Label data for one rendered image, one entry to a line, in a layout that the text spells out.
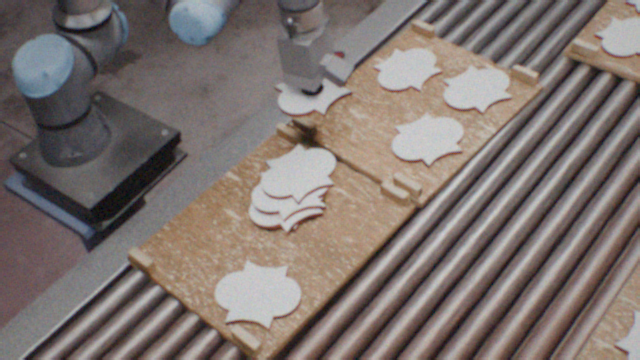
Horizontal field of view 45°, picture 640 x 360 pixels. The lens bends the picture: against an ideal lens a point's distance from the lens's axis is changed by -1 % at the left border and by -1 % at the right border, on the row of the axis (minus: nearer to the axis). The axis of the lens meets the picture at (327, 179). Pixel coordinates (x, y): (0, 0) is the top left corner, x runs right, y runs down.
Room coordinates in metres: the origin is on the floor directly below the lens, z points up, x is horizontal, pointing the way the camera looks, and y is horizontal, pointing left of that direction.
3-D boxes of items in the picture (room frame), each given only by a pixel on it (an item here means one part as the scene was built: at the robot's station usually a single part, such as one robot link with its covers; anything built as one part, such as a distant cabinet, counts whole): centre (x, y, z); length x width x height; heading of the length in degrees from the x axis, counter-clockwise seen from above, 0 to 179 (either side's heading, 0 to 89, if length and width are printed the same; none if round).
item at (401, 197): (0.95, -0.12, 0.95); 0.06 x 0.02 x 0.03; 43
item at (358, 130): (1.19, -0.20, 0.93); 0.41 x 0.35 x 0.02; 131
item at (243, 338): (0.68, 0.17, 0.95); 0.06 x 0.02 x 0.03; 43
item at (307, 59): (1.10, -0.02, 1.18); 0.12 x 0.09 x 0.16; 57
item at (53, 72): (1.23, 0.50, 1.11); 0.13 x 0.12 x 0.14; 153
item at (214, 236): (0.91, 0.11, 0.93); 0.41 x 0.35 x 0.02; 133
